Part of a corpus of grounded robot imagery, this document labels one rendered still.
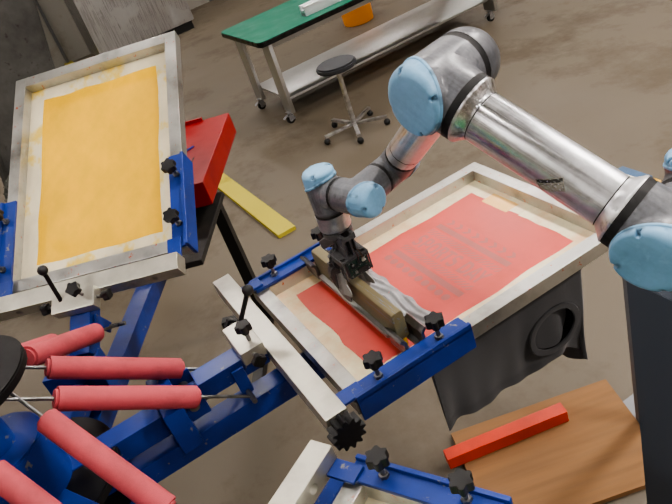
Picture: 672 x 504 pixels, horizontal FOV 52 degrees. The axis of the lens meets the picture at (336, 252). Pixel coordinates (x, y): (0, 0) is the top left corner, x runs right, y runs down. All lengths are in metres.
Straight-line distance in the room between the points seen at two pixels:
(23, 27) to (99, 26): 5.16
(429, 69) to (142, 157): 1.28
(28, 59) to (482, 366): 3.93
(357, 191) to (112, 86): 1.21
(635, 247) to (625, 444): 1.58
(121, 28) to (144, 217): 8.21
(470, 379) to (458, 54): 0.88
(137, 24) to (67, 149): 7.94
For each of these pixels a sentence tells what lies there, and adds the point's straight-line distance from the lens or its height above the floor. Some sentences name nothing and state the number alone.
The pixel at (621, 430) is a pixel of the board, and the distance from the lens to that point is 2.58.
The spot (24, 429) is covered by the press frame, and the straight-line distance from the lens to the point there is 1.60.
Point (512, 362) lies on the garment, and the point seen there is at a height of 0.73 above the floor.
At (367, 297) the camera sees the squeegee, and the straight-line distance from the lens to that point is 1.60.
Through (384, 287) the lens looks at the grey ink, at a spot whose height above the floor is 0.96.
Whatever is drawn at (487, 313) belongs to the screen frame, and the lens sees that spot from 1.57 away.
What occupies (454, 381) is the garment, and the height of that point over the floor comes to 0.79.
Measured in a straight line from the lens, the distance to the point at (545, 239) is 1.82.
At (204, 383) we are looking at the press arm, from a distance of 1.61.
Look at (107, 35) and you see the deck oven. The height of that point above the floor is 0.37.
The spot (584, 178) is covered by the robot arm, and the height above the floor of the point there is 1.46.
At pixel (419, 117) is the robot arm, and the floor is 1.56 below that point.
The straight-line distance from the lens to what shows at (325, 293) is 1.84.
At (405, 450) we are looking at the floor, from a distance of 2.67.
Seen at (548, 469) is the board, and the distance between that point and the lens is 2.50.
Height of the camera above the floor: 2.00
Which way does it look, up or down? 32 degrees down
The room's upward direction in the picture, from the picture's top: 20 degrees counter-clockwise
